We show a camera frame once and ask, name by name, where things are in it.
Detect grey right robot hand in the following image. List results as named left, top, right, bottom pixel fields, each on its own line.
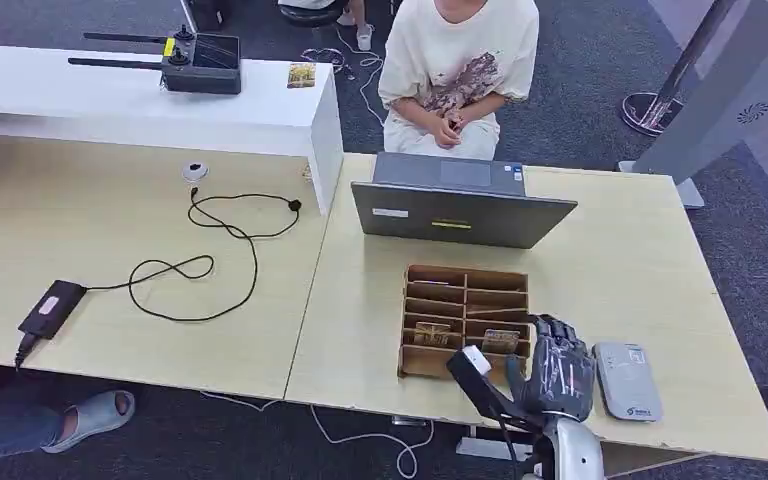
left=506, top=314, right=597, bottom=424

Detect grey card reader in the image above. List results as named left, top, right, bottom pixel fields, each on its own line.
left=591, top=341, right=665, bottom=424

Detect brown printed card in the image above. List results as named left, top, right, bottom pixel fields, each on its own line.
left=481, top=328, right=522, bottom=356
left=413, top=321, right=454, bottom=348

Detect wooden card box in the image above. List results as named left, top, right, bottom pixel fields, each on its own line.
left=397, top=264, right=533, bottom=383

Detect grey laptop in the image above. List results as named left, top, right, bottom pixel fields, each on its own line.
left=350, top=151, right=579, bottom=252

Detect person's right hand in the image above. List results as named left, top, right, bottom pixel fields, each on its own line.
left=428, top=119, right=465, bottom=151

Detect grey sign stand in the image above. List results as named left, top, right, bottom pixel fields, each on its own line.
left=617, top=0, right=768, bottom=211

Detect seated person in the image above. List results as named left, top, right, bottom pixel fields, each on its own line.
left=377, top=0, right=541, bottom=162

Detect yellow printed card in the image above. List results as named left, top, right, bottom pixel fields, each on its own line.
left=285, top=62, right=318, bottom=90

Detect person's feet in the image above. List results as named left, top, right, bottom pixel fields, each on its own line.
left=276, top=0, right=376, bottom=53

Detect black remote controller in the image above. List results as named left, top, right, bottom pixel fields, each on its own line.
left=67, top=24, right=244, bottom=96

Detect white desk shelf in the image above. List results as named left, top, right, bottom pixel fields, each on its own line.
left=0, top=42, right=346, bottom=217

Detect black power adapter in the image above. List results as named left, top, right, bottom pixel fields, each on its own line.
left=17, top=279, right=88, bottom=341

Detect person's leg with slipper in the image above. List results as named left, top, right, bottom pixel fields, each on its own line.
left=0, top=389, right=138, bottom=464

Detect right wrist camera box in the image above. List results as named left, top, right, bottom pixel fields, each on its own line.
left=446, top=344, right=532, bottom=427

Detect metal stanchion post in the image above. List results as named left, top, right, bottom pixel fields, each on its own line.
left=620, top=0, right=738, bottom=138

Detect long black cable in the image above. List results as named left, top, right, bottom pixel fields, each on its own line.
left=84, top=188, right=303, bottom=325

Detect thin white floor cable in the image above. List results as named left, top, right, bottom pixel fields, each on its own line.
left=300, top=25, right=387, bottom=128

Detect short black plug cable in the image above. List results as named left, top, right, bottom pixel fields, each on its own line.
left=13, top=333, right=42, bottom=370

